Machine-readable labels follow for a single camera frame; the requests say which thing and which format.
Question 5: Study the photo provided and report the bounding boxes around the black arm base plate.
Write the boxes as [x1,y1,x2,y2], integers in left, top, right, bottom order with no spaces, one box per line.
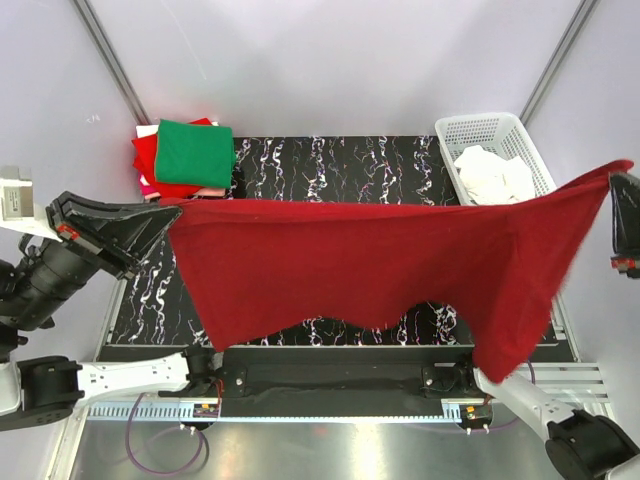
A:
[157,344,512,419]

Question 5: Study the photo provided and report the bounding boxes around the dark red t-shirt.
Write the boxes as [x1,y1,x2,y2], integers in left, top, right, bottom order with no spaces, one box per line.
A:
[169,160,632,383]

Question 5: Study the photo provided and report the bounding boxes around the aluminium frame post left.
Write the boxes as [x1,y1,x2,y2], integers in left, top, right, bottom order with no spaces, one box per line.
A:
[70,0,151,125]

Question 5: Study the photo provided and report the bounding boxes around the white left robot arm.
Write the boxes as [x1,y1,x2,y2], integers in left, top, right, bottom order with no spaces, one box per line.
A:
[1,187,220,431]

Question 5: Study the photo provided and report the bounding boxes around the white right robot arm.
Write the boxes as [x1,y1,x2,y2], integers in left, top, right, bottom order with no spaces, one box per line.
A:
[473,173,639,479]

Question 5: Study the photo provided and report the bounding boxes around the red folded t-shirt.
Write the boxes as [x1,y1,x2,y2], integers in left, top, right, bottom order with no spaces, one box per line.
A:
[132,133,205,192]

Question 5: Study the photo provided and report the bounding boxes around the aluminium frame post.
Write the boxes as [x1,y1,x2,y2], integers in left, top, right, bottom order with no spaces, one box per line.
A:
[519,0,601,126]
[70,0,151,125]

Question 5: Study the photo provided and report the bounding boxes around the aluminium frame post right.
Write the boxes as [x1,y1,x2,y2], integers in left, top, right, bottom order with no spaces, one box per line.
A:
[519,0,601,126]

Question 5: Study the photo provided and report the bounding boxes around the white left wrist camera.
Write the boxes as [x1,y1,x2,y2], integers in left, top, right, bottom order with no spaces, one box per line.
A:
[1,166,35,222]

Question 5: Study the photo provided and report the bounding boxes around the white plastic basket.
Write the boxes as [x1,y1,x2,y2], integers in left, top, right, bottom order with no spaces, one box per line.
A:
[435,112,556,205]

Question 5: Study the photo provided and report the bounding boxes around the white crumpled t-shirt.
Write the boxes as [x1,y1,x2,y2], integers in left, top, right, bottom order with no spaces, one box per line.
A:
[454,146,536,205]

